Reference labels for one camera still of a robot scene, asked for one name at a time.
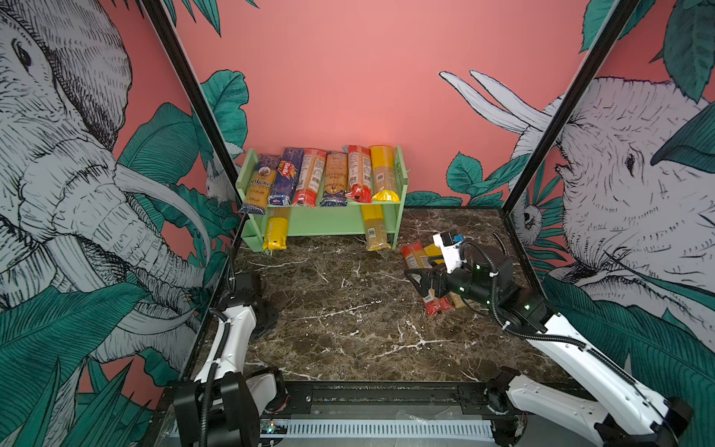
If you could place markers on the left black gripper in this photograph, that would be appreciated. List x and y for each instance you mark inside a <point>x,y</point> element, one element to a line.
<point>269,317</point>

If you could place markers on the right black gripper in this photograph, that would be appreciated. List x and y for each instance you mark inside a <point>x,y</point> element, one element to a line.
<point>432,277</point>

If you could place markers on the yellow label spaghetti bag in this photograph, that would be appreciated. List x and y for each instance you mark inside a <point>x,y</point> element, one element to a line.
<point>277,229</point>

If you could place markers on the blue yellow spaghetti bag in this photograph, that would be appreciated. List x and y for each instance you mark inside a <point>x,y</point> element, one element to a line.
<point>260,185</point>

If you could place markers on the dark blue pasta box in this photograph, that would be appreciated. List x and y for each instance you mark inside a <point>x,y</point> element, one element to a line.
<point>288,173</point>

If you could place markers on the blue-end yellow spaghetti bag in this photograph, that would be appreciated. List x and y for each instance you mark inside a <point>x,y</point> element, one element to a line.
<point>335,181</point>

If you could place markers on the red spaghetti bag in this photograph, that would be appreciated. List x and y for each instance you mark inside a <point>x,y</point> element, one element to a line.
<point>416,258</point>
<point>310,178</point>
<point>359,182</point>

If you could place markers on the yellow spaghetti bag long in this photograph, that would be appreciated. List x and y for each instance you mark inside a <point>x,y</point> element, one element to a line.
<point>384,173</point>

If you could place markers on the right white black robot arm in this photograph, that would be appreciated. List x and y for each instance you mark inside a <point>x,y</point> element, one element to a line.
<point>621,411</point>

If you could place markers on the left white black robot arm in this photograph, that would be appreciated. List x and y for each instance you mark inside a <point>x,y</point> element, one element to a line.
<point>223,405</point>

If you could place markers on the green two-tier shelf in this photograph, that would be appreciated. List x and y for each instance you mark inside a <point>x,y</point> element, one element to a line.
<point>332,221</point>

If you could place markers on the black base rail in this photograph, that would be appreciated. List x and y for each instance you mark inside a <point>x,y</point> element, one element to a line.
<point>378,408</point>

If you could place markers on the left black frame post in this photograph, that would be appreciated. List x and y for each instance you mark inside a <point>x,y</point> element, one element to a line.
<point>158,15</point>

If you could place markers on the black frame post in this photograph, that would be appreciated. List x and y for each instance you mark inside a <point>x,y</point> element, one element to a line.
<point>158,15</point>
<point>615,22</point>

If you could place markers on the right black frame post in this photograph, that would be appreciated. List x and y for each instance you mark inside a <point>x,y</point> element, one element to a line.
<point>615,22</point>

